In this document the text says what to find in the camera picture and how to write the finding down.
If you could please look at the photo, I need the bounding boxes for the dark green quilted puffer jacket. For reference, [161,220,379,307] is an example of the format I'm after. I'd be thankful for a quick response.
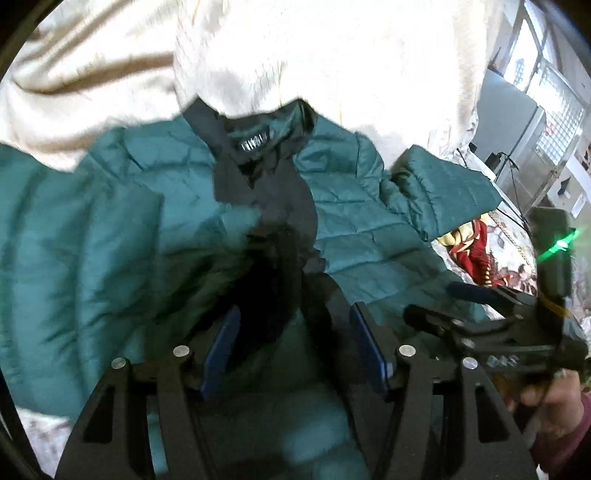
[1,99,501,479]

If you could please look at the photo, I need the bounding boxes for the person's right hand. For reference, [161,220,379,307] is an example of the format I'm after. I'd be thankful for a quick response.
[501,369,585,439]

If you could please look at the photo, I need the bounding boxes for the red yellow floral cloth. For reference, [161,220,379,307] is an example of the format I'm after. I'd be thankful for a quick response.
[438,214,520,287]

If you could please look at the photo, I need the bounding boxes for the red and cream leaf blanket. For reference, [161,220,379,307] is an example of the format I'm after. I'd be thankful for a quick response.
[17,207,537,476]

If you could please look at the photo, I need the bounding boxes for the black power adapter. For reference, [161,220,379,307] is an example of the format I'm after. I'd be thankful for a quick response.
[485,152,505,172]

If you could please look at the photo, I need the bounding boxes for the grey cabinet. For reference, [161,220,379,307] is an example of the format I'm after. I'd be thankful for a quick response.
[471,69,546,178]

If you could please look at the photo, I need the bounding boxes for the beige patterned quilt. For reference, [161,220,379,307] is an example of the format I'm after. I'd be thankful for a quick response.
[1,1,503,170]

